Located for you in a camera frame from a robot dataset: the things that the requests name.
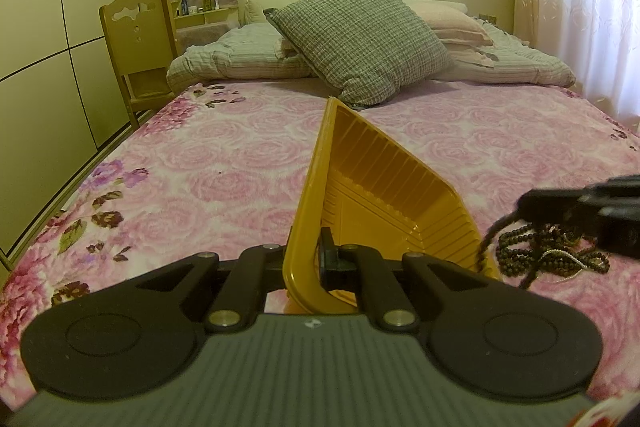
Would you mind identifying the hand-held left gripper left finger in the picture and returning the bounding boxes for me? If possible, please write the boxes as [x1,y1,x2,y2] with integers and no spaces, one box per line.
[135,245,291,333]

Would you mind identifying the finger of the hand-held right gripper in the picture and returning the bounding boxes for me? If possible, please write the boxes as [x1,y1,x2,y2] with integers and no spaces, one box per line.
[517,188,601,228]

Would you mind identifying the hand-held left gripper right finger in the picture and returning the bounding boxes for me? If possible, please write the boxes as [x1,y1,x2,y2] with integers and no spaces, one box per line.
[319,227,501,333]

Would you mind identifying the white pearl bracelet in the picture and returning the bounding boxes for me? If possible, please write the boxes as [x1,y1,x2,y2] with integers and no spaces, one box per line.
[542,248,587,269]

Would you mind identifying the dark beaded necklace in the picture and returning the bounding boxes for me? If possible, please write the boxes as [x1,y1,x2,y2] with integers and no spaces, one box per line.
[479,211,612,292]

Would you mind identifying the yellow plastic tray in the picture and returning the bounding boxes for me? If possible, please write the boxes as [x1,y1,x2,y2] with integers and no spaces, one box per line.
[281,97,501,315]

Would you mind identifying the pink floral blanket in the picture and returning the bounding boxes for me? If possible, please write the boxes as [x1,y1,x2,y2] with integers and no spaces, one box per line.
[0,79,640,408]

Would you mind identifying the red white cloth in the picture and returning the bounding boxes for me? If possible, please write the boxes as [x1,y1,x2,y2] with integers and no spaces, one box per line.
[570,389,640,427]

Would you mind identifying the white curtain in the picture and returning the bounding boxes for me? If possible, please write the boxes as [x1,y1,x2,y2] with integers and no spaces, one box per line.
[510,0,640,132]

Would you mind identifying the pink pillow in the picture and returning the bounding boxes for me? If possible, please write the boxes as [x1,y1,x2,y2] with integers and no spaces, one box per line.
[400,0,497,68]

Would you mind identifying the grey striped quilt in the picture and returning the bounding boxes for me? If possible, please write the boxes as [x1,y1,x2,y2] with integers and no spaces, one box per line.
[166,23,577,96]

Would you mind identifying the green checked pillow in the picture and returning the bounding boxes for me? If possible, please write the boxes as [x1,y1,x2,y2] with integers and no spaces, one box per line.
[263,0,454,108]

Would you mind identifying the wooden chair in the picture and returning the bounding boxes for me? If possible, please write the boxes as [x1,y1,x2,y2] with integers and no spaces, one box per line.
[98,0,180,130]

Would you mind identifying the cream wardrobe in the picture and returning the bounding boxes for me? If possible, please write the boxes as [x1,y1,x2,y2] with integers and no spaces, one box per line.
[0,0,147,260]

